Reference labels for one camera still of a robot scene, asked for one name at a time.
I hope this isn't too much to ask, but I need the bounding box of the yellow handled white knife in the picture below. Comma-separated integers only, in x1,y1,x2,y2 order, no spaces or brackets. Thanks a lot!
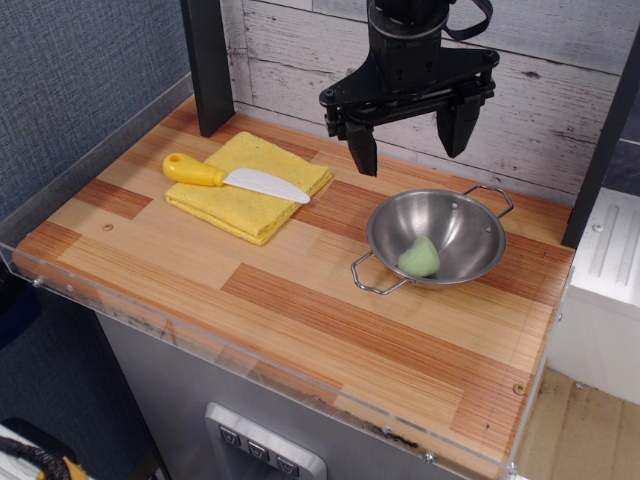
162,153,311,204

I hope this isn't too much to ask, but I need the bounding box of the silver dispenser button panel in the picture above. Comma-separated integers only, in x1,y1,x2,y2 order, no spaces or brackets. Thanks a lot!
205,402,328,479

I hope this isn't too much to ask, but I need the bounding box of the yellow folded cloth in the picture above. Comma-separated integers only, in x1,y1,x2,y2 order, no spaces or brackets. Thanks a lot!
162,132,332,245

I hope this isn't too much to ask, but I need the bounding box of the dark right post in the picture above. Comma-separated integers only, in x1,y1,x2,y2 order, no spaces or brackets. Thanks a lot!
561,32,639,249

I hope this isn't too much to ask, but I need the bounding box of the dark post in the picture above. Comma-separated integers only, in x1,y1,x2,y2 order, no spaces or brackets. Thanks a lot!
561,32,639,249
180,0,235,137

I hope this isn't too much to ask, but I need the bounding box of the light green toy broccoli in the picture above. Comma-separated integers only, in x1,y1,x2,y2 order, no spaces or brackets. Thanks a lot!
397,237,441,277

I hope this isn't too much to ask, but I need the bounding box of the silver toy fridge cabinet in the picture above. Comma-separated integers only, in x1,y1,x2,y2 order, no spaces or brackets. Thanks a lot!
99,315,506,479

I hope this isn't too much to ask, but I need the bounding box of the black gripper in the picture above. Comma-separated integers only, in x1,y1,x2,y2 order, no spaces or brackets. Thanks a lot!
319,1,499,177

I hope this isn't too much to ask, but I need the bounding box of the dark left post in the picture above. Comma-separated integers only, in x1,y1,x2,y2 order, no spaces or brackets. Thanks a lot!
180,0,235,137

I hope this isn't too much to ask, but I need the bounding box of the clear acrylic table guard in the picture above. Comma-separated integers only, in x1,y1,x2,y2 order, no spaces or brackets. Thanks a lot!
1,76,570,464

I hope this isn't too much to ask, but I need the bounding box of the stainless steel bowl with handles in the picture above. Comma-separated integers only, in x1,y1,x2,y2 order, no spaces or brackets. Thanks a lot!
351,184,514,295

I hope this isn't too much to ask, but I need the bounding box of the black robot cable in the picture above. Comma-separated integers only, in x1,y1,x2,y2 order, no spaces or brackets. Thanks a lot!
443,0,492,41

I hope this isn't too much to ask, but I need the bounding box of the white side cabinet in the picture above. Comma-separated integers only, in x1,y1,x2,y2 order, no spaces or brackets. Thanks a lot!
547,188,639,404

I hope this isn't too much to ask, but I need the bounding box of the yellow black object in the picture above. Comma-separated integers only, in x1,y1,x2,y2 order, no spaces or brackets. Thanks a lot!
1,437,89,480

